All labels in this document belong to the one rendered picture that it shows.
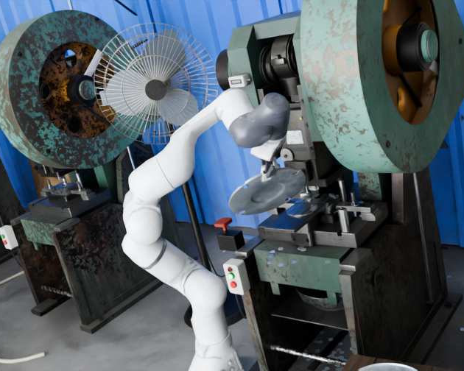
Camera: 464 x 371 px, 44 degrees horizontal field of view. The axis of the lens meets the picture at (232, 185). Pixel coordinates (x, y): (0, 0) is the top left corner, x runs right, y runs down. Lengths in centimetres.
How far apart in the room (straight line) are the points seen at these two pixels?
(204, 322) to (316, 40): 93
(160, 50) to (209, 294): 135
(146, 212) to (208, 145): 260
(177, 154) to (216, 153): 252
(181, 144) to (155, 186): 14
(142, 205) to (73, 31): 171
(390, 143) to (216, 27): 223
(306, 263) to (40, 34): 172
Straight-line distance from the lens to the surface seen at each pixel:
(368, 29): 172
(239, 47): 220
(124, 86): 281
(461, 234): 347
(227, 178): 417
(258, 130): 158
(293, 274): 229
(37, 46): 304
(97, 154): 318
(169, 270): 175
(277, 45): 218
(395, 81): 206
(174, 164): 159
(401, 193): 246
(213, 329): 189
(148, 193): 161
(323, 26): 170
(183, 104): 279
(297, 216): 221
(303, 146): 221
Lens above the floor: 162
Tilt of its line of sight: 18 degrees down
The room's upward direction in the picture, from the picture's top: 13 degrees counter-clockwise
